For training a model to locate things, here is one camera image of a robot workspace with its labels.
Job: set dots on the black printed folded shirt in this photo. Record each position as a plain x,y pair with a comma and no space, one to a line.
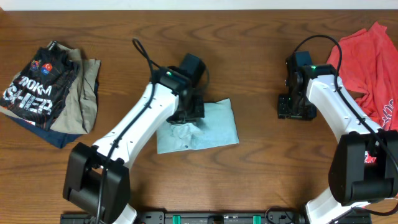
39,91

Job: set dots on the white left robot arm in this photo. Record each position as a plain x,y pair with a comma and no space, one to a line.
98,176

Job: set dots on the navy folded garment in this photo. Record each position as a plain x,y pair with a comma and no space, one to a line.
55,138

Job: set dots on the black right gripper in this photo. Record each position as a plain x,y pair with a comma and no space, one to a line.
283,110

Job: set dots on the beige folded garment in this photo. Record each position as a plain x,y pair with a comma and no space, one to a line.
79,113

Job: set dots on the red printed t-shirt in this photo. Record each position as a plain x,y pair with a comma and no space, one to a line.
369,66

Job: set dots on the light blue t-shirt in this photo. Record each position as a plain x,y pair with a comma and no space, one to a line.
217,128

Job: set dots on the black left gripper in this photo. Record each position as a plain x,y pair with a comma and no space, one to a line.
199,114

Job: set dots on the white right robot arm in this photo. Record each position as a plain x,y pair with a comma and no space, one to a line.
364,165

